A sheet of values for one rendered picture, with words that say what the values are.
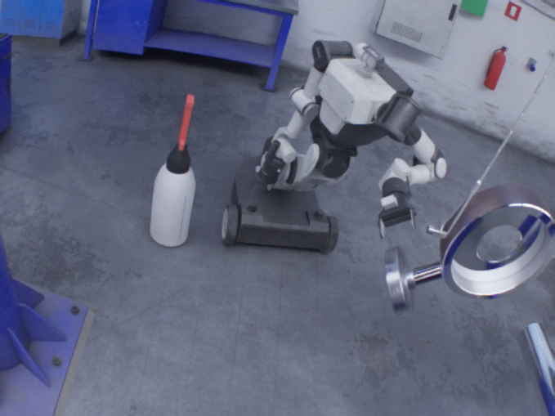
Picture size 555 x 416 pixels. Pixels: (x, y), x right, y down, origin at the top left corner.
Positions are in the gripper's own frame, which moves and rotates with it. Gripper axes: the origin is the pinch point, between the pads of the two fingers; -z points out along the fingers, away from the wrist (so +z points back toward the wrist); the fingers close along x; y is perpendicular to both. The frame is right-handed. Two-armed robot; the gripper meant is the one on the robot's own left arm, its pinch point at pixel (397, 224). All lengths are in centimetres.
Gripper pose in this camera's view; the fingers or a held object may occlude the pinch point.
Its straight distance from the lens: 142.5
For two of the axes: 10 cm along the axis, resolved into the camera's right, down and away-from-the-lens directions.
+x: -8.8, 2.8, 3.9
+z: 1.4, -6.4, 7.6
